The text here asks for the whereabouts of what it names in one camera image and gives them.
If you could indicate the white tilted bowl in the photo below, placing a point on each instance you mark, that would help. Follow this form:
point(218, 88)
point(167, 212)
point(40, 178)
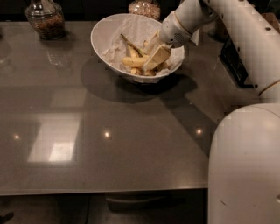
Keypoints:
point(102, 38)

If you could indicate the green-stemmed banana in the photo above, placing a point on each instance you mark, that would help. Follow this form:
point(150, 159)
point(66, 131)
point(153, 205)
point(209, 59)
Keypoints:
point(134, 52)

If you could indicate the middle glass jar with oats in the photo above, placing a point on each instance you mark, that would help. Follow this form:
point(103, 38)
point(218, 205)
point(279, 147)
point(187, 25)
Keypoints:
point(148, 8)

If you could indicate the white paper bowl liner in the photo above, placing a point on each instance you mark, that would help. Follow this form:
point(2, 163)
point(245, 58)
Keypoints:
point(131, 29)

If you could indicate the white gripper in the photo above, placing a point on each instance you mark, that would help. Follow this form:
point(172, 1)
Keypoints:
point(172, 31)

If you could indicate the left glass jar with grains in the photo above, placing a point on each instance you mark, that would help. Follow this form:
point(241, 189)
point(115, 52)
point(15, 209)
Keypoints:
point(46, 18)

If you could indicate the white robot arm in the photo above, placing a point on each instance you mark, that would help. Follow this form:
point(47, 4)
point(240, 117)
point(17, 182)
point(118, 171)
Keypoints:
point(244, 162)

